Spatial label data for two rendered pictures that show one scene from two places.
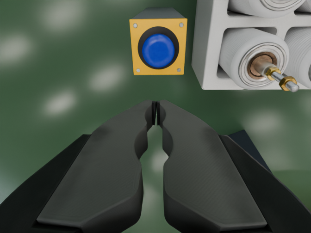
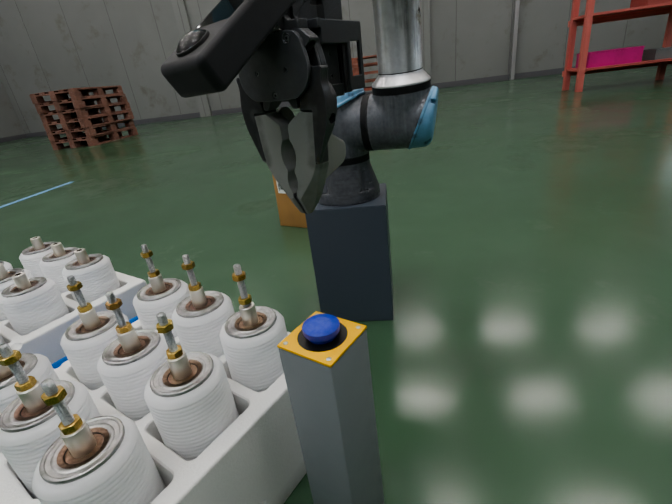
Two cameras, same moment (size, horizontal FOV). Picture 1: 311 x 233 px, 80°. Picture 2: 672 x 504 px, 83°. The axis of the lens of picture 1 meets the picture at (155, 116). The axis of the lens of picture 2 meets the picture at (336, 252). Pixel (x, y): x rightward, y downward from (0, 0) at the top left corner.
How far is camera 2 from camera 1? 30 cm
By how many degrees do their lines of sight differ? 44
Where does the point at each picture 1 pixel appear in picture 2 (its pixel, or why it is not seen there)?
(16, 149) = not seen: outside the picture
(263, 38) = (233, 342)
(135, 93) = (457, 427)
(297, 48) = (214, 336)
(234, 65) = (273, 331)
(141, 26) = (322, 356)
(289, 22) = not seen: hidden behind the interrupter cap
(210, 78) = not seen: hidden behind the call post
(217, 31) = (270, 393)
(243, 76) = (272, 318)
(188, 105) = (377, 375)
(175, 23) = (289, 346)
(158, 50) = (319, 324)
